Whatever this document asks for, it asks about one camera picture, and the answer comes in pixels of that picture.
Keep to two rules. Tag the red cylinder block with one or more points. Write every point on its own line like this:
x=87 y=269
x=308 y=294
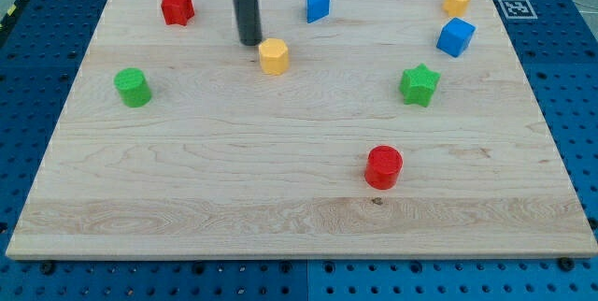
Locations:
x=383 y=167

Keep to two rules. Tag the blue cube block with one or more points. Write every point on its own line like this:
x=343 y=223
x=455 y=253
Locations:
x=455 y=37

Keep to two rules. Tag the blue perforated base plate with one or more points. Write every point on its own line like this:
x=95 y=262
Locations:
x=39 y=62

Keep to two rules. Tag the green cylinder block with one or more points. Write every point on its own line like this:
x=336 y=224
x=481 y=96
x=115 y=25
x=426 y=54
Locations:
x=132 y=87

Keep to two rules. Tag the yellow hexagon block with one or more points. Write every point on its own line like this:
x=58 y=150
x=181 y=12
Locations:
x=274 y=56

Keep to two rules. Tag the light wooden board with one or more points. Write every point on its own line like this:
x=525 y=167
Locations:
x=227 y=162

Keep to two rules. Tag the blue triangle block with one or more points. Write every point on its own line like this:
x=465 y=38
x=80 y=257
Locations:
x=317 y=9

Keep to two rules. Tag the white fiducial marker tag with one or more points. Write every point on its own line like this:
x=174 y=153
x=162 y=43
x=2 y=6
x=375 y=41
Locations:
x=517 y=9

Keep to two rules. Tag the red star block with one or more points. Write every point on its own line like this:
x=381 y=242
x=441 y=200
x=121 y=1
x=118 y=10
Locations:
x=177 y=11

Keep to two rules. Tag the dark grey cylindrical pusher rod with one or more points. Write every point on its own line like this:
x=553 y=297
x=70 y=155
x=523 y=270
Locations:
x=247 y=15

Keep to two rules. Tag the green star block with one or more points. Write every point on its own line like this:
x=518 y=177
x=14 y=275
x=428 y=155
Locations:
x=418 y=84

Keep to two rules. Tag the yellow heart block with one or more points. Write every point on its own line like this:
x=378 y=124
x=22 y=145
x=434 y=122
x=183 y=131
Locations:
x=455 y=8

